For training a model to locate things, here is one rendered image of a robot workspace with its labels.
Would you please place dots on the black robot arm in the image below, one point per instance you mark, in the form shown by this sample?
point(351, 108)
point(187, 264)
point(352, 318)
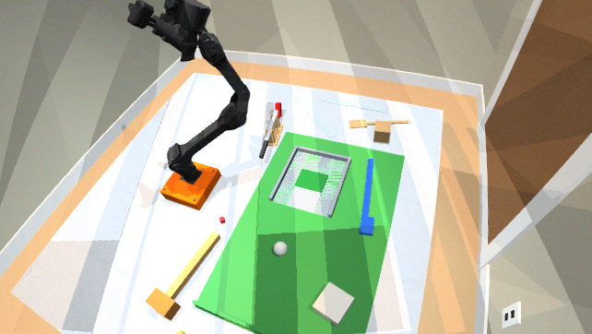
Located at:
point(192, 15)

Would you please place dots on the white square block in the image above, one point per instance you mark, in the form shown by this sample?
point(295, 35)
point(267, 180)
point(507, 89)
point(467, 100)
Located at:
point(333, 303)

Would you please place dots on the white golf ball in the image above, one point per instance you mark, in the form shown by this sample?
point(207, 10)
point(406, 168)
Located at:
point(280, 248)

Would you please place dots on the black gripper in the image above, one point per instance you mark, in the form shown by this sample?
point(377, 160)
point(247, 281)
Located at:
point(141, 16)

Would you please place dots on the green flat mat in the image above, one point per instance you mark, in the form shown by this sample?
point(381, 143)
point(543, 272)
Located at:
point(276, 293)

